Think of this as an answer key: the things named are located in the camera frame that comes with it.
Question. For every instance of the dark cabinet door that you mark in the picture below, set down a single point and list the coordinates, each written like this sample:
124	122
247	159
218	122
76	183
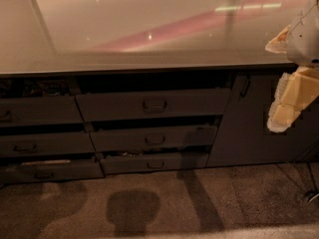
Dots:
243	137

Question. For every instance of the dark drawer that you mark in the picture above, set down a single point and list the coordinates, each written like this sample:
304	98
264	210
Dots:
154	162
151	105
153	137
45	144
38	111
75	169

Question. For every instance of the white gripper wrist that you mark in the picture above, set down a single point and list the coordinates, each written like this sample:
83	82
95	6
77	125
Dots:
305	40

